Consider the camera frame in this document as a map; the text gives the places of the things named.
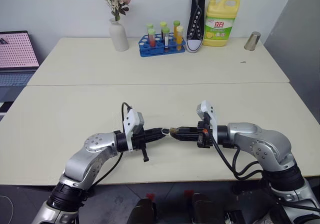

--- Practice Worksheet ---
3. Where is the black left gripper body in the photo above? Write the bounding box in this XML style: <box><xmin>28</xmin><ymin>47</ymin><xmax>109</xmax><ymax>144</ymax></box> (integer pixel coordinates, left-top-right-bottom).
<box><xmin>131</xmin><ymin>128</ymin><xmax>151</xmax><ymax>163</ymax></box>

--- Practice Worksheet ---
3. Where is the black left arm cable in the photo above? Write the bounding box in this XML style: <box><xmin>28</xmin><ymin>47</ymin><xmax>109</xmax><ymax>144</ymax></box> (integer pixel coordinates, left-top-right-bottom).
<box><xmin>93</xmin><ymin>101</ymin><xmax>133</xmax><ymax>186</ymax></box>

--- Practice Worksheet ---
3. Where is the green-capped tube red liquid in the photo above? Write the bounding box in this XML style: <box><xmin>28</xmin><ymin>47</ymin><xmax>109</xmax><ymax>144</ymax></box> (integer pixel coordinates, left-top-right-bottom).
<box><xmin>147</xmin><ymin>28</ymin><xmax>157</xmax><ymax>49</ymax></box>

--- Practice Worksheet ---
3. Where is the yellow-capped tube orange liquid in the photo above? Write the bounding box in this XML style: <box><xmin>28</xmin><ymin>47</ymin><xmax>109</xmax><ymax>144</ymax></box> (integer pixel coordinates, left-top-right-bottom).
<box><xmin>175</xmin><ymin>25</ymin><xmax>185</xmax><ymax>51</ymax></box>

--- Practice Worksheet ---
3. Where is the white ceramic vase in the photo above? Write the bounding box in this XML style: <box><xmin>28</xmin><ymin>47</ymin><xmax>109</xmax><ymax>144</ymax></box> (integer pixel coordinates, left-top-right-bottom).
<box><xmin>108</xmin><ymin>17</ymin><xmax>130</xmax><ymax>52</ymax></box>

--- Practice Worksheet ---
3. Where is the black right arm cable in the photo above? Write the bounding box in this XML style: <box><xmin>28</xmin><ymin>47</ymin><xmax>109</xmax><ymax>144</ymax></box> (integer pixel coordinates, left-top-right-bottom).
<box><xmin>202</xmin><ymin>110</ymin><xmax>266</xmax><ymax>183</ymax></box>

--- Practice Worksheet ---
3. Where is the green-capped tube yellow liquid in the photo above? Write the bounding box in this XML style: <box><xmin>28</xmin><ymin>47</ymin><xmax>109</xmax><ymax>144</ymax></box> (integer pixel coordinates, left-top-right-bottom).
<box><xmin>173</xmin><ymin>20</ymin><xmax>181</xmax><ymax>41</ymax></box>

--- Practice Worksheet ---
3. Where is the stainless steel cup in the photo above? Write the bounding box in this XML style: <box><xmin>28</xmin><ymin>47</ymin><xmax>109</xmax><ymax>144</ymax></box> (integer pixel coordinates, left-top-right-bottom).
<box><xmin>243</xmin><ymin>31</ymin><xmax>262</xmax><ymax>51</ymax></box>

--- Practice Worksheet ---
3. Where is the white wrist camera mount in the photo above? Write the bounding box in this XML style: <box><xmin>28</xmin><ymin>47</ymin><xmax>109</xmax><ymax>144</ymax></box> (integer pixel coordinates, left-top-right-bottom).
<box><xmin>122</xmin><ymin>109</ymin><xmax>146</xmax><ymax>152</ymax></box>
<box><xmin>196</xmin><ymin>99</ymin><xmax>219</xmax><ymax>145</ymax></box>

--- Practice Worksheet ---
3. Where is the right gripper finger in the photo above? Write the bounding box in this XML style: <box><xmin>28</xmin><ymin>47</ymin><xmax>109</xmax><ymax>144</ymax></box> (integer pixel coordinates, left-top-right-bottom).
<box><xmin>172</xmin><ymin>132</ymin><xmax>200</xmax><ymax>143</ymax></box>
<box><xmin>176</xmin><ymin>125</ymin><xmax>200</xmax><ymax>135</ymax></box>

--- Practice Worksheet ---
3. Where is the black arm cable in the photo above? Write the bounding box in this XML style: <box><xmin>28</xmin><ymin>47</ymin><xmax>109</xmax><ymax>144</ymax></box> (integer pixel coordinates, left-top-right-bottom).
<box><xmin>93</xmin><ymin>101</ymin><xmax>133</xmax><ymax>186</ymax></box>
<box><xmin>202</xmin><ymin>110</ymin><xmax>266</xmax><ymax>183</ymax></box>

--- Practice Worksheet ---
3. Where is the green-capped tube dark liquid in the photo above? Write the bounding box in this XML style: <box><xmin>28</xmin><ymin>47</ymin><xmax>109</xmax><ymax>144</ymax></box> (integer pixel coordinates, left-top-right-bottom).
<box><xmin>161</xmin><ymin>27</ymin><xmax>171</xmax><ymax>53</ymax></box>

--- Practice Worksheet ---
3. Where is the blue test tube rack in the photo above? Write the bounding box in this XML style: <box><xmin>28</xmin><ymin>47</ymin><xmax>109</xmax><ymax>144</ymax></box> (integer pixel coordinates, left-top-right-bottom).
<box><xmin>137</xmin><ymin>32</ymin><xmax>187</xmax><ymax>58</ymax></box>

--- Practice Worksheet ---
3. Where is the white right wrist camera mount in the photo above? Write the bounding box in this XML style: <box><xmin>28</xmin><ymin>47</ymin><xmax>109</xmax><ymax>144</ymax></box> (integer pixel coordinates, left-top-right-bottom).
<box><xmin>196</xmin><ymin>99</ymin><xmax>219</xmax><ymax>145</ymax></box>

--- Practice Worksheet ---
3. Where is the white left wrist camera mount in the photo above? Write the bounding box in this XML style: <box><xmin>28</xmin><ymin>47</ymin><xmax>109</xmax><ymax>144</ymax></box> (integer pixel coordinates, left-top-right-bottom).
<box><xmin>122</xmin><ymin>109</ymin><xmax>146</xmax><ymax>152</ymax></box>

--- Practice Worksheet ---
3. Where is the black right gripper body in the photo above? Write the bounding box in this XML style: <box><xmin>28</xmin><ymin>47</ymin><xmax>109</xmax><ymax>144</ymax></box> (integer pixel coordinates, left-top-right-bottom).
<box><xmin>196</xmin><ymin>120</ymin><xmax>214</xmax><ymax>149</ymax></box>

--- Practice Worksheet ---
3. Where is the thin white cable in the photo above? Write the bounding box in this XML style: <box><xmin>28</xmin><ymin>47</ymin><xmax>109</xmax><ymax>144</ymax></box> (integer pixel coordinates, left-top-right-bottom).
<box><xmin>0</xmin><ymin>195</ymin><xmax>14</xmax><ymax>224</ymax></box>

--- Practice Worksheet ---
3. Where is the black canvas sneaker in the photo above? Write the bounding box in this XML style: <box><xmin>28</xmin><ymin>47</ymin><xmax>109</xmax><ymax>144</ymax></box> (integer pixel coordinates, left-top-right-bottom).
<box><xmin>185</xmin><ymin>0</ymin><xmax>208</xmax><ymax>54</ymax></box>

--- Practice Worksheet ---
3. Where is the open laptop computer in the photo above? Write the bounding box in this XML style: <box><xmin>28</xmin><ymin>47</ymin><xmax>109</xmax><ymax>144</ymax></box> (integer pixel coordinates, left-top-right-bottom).
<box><xmin>0</xmin><ymin>30</ymin><xmax>41</xmax><ymax>88</ymax></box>

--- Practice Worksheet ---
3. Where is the dark rounded shape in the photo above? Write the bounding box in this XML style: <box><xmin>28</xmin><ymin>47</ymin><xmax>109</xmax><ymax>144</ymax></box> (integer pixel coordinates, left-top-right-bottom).
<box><xmin>190</xmin><ymin>192</ymin><xmax>214</xmax><ymax>224</ymax></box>
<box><xmin>134</xmin><ymin>197</ymin><xmax>158</xmax><ymax>224</ymax></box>

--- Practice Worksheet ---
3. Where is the yellow dish detergent bottle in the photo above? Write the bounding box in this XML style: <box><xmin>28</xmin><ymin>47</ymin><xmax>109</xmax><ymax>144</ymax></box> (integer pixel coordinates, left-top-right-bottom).
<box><xmin>202</xmin><ymin>0</ymin><xmax>241</xmax><ymax>47</ymax></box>

